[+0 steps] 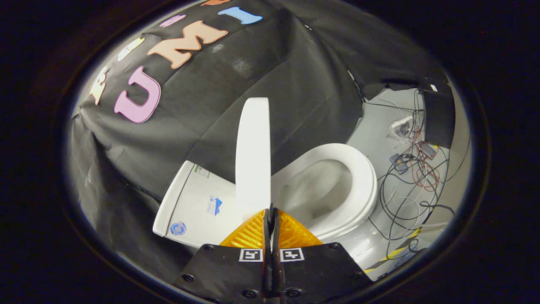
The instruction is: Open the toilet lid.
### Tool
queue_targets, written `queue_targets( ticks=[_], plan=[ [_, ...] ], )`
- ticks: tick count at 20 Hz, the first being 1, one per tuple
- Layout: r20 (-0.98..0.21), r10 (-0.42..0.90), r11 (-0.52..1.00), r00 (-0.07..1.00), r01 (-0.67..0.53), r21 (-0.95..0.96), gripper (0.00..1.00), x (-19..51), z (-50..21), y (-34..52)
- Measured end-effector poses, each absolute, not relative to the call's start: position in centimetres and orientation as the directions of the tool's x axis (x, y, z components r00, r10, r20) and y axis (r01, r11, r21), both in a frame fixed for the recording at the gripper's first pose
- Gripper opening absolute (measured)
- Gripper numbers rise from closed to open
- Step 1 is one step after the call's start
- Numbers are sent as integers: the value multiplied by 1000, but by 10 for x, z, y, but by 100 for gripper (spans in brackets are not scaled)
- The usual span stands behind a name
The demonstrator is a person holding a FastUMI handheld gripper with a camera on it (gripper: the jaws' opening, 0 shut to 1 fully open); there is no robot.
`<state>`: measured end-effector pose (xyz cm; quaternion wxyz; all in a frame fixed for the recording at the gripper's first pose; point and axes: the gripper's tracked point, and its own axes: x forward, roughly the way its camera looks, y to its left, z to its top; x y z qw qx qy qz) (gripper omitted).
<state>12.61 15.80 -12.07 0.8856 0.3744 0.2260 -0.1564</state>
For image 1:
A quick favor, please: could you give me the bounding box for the clear plastic bag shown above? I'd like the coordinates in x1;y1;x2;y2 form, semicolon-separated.
387;115;415;141

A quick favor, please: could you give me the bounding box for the white toilet lid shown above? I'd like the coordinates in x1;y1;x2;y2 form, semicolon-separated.
235;98;271;221

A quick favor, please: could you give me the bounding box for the black backdrop cloth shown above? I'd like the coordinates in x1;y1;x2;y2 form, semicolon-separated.
70;0;456;275

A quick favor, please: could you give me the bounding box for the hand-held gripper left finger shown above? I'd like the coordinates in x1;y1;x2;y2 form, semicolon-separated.
175;208;271;304

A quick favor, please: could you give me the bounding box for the white toilet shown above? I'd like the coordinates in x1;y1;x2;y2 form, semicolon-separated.
153;144;405;281

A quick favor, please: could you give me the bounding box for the yellow black floor tape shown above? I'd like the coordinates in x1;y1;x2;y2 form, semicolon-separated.
364;227;423;273

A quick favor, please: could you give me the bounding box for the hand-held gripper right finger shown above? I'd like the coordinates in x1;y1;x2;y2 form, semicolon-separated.
270;207;374;304

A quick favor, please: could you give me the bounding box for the tangle of cables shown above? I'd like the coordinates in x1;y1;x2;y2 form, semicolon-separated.
365;87;470;264

